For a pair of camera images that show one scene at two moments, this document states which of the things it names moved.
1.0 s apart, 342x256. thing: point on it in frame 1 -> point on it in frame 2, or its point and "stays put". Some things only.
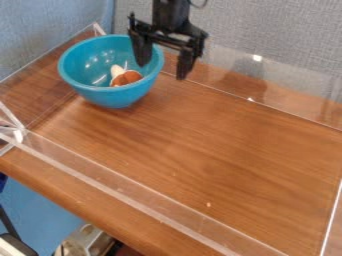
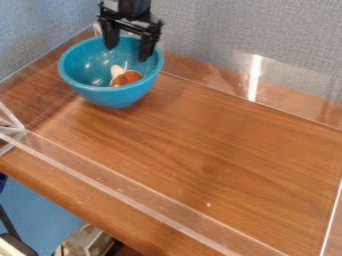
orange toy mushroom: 124,77 stays put
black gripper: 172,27 -> 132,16
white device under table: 89,241 stays put
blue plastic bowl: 86,62 stays put
